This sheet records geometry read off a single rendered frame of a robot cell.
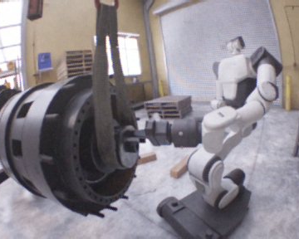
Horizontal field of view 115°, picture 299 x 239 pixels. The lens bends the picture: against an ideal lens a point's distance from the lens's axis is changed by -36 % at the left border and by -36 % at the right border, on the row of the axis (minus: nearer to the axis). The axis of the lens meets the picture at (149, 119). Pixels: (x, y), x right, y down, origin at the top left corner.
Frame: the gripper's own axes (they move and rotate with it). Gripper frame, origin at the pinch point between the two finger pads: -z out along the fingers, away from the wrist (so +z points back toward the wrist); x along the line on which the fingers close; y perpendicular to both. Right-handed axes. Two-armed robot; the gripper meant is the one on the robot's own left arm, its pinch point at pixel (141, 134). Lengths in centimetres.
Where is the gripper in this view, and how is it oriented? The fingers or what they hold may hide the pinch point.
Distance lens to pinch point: 49.6
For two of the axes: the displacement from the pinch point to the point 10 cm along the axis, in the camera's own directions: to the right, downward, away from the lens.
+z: 9.4, -0.3, -3.3
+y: 1.4, -8.6, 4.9
